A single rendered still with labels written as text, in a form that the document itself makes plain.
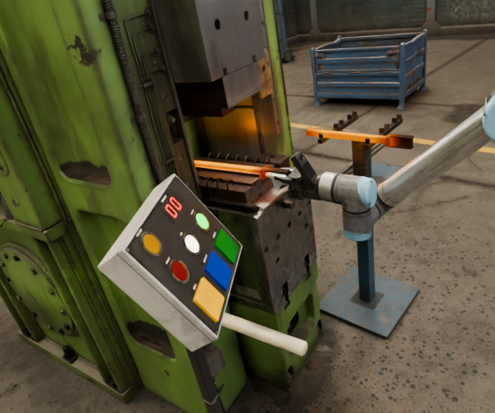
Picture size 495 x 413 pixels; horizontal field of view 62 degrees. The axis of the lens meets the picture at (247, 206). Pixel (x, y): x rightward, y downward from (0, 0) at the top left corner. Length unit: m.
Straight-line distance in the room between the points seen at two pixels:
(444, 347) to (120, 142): 1.67
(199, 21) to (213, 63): 0.12
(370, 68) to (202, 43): 4.13
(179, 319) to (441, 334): 1.56
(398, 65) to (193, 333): 4.49
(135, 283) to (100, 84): 0.54
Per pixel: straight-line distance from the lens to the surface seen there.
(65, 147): 1.53
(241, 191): 1.41
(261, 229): 1.41
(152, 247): 0.87
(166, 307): 0.88
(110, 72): 1.17
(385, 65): 5.16
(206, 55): 1.23
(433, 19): 9.34
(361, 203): 1.31
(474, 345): 2.22
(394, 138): 1.66
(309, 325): 2.03
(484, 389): 2.07
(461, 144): 1.26
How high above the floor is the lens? 1.61
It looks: 29 degrees down
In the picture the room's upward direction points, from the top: 11 degrees counter-clockwise
